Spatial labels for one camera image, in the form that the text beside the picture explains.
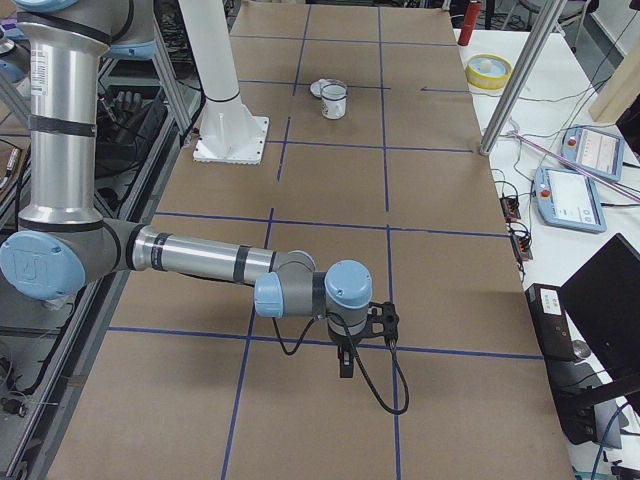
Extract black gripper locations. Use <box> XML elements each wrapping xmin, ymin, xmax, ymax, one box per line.
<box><xmin>331</xmin><ymin>330</ymin><xmax>356</xmax><ymax>378</ymax></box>

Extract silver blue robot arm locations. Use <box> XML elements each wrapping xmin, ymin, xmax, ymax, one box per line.
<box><xmin>1</xmin><ymin>1</ymin><xmax>372</xmax><ymax>377</ymax></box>

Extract white enamel cup blue rim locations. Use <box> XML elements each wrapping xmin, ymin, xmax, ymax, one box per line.
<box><xmin>321</xmin><ymin>97</ymin><xmax>347</xmax><ymax>120</ymax></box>

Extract white cup lid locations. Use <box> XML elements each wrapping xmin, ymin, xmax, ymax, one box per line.
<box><xmin>309</xmin><ymin>78</ymin><xmax>330</xmax><ymax>99</ymax></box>

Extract brown paper table cover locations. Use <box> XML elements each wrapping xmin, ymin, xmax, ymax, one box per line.
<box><xmin>48</xmin><ymin>3</ymin><xmax>572</xmax><ymax>479</ymax></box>

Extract orange black connector board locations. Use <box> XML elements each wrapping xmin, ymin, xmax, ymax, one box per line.
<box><xmin>500</xmin><ymin>196</ymin><xmax>521</xmax><ymax>222</ymax></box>

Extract black computer box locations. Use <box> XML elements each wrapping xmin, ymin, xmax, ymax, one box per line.
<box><xmin>525</xmin><ymin>283</ymin><xmax>622</xmax><ymax>449</ymax></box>

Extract black laptop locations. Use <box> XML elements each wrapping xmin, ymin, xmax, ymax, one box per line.
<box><xmin>560</xmin><ymin>233</ymin><xmax>639</xmax><ymax>378</ymax></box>

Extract near blue teach pendant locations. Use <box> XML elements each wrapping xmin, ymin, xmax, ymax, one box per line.
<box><xmin>533</xmin><ymin>166</ymin><xmax>607</xmax><ymax>233</ymax></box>

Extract blue teach pendant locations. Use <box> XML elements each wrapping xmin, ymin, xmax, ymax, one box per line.
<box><xmin>533</xmin><ymin>166</ymin><xmax>607</xmax><ymax>233</ymax></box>
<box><xmin>561</xmin><ymin>125</ymin><xmax>624</xmax><ymax>182</ymax></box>

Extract yellow tape roll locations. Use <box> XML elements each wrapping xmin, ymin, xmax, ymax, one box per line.
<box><xmin>465</xmin><ymin>54</ymin><xmax>513</xmax><ymax>90</ymax></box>

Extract far blue teach pendant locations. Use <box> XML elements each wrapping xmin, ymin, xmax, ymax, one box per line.
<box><xmin>561</xmin><ymin>125</ymin><xmax>624</xmax><ymax>182</ymax></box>

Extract red bottle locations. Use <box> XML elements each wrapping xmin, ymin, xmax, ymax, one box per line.
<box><xmin>457</xmin><ymin>0</ymin><xmax>482</xmax><ymax>46</ymax></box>

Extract wooden board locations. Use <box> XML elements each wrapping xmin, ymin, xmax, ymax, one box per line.
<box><xmin>589</xmin><ymin>44</ymin><xmax>640</xmax><ymax>123</ymax></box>

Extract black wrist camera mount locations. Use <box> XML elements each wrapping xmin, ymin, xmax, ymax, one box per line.
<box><xmin>361</xmin><ymin>301</ymin><xmax>400</xmax><ymax>348</ymax></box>

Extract black camera cable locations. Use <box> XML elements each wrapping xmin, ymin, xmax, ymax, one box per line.
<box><xmin>272</xmin><ymin>312</ymin><xmax>410</xmax><ymax>416</ymax></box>

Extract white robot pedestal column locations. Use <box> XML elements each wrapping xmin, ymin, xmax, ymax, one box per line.
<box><xmin>179</xmin><ymin>0</ymin><xmax>269</xmax><ymax>165</ymax></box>

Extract aluminium frame post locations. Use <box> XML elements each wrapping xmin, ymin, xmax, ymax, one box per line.
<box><xmin>479</xmin><ymin>0</ymin><xmax>567</xmax><ymax>156</ymax></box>

